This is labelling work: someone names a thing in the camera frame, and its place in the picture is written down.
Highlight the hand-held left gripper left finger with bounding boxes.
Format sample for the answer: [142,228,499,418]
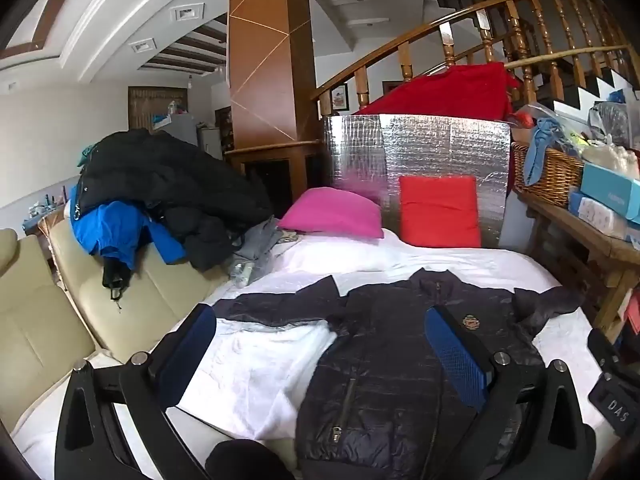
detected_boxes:
[54,303,218,480]

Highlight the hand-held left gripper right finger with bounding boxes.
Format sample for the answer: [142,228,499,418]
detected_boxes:
[424,305,597,480]

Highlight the black puffer jacket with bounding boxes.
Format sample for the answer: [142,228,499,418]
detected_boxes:
[215,267,586,480]

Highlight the white bed blanket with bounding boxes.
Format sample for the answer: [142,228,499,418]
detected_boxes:
[12,227,621,480]

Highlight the grey garment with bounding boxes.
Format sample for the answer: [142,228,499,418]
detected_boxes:
[228,215,302,289]

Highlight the blue jacket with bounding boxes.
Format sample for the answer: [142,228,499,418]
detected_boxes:
[69,185,187,272]

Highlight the red pillow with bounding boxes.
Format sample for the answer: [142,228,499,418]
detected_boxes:
[398,175,483,249]

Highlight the beige leather sofa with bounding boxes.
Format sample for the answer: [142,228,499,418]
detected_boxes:
[0,204,237,436]

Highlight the wooden side table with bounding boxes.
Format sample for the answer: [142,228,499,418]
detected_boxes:
[515,187,640,345]

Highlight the black coat pile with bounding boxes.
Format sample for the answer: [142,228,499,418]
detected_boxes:
[77,128,277,272]

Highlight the tissue pack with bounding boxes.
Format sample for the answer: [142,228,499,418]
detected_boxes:
[576,196,629,241]

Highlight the pink pillow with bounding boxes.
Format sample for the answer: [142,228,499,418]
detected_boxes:
[277,186,385,240]

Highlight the wicker basket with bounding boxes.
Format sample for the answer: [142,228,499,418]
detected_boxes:
[511,140,587,208]

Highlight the teal cardboard box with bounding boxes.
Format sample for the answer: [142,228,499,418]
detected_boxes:
[580,162,640,222]

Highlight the silver foil insulation panel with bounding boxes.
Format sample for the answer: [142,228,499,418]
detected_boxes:
[322,113,512,249]

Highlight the grey refrigerator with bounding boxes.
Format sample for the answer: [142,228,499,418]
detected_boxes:
[159,112,224,161]

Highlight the light blue cloth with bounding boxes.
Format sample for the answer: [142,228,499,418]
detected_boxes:
[522,118,569,187]

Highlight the red cloth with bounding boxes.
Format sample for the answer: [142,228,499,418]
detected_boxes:
[352,62,519,122]

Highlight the clear plastic bag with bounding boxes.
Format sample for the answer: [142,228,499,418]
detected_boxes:
[587,100,640,153]

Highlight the framed picture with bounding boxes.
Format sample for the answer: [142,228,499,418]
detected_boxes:
[329,82,350,113]

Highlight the wooden pillar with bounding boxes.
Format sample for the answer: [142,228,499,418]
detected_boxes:
[223,0,327,206]

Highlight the wooden stair railing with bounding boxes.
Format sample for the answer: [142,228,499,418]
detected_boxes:
[310,0,640,117]

